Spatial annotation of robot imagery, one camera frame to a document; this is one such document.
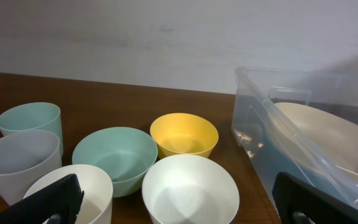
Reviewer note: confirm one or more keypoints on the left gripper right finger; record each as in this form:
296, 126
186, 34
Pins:
298, 202

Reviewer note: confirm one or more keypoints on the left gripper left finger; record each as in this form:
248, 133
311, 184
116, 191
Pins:
59, 202

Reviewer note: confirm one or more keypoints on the cream cup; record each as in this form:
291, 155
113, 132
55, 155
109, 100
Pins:
96, 207

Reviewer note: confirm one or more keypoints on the dark blue plate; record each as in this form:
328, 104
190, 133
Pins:
280, 154

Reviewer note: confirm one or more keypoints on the beige plate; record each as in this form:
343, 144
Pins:
335, 136

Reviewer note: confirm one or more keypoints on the grey cup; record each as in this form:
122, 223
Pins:
25, 157

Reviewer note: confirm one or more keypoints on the clear plastic storage bin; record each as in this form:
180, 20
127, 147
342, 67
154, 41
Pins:
259, 89

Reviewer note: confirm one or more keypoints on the mint green bowl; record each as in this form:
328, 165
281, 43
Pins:
125, 154

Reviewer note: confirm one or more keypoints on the mint green cup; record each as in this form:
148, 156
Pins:
37, 115

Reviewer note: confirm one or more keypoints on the white bowl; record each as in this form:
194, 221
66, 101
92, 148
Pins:
190, 189

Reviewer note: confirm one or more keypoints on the yellow bowl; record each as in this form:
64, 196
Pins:
183, 133

